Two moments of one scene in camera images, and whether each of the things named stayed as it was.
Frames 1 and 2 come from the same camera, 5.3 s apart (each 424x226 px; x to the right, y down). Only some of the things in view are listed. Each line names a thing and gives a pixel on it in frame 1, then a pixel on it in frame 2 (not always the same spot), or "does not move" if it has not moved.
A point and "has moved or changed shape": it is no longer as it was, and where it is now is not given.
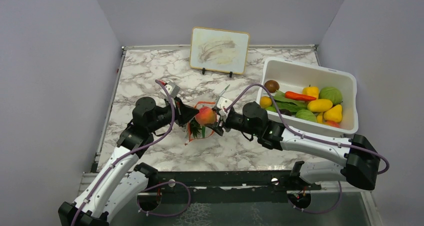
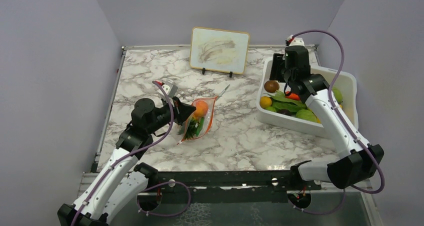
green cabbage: [332, 94] does not move
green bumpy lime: [271, 108] does not move
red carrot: [295, 96] does not move
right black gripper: [218, 126] to [279, 62]
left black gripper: [183, 112] does not move
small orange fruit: [265, 101] does not move
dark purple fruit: [285, 111] does not move
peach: [205, 115] has moved or changed shape
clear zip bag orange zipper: [196, 130] has moved or changed shape
